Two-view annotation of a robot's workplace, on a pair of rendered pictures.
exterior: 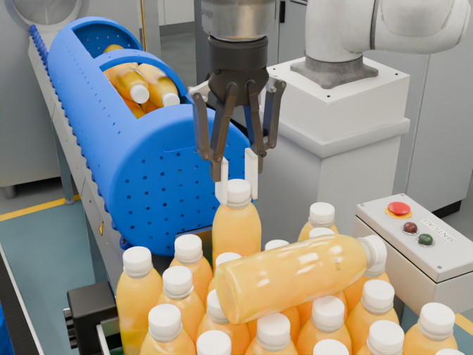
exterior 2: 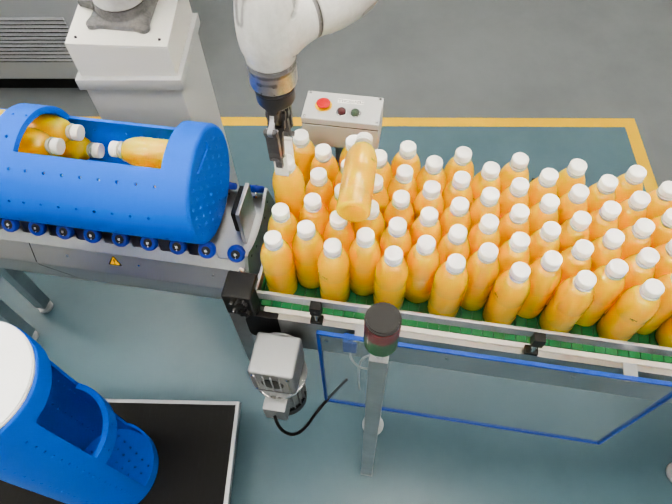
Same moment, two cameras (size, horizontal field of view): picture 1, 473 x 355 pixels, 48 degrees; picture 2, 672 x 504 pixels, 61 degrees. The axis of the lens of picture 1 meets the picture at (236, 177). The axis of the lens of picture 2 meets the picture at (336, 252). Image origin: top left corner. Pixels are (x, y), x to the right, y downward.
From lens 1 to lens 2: 0.84 m
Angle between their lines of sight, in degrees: 48
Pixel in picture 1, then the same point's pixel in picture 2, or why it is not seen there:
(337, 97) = (166, 36)
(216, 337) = (363, 232)
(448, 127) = not seen: outside the picture
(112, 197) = (192, 226)
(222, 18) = (284, 85)
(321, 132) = (170, 70)
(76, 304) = (239, 294)
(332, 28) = not seen: outside the picture
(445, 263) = (375, 118)
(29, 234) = not seen: outside the picture
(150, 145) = (193, 177)
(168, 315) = (334, 243)
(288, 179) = (150, 118)
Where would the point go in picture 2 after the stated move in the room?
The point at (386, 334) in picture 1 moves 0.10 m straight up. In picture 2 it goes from (406, 171) to (410, 141)
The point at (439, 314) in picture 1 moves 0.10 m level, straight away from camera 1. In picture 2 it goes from (409, 146) to (386, 120)
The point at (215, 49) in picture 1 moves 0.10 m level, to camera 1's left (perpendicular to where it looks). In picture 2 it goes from (276, 102) to (243, 136)
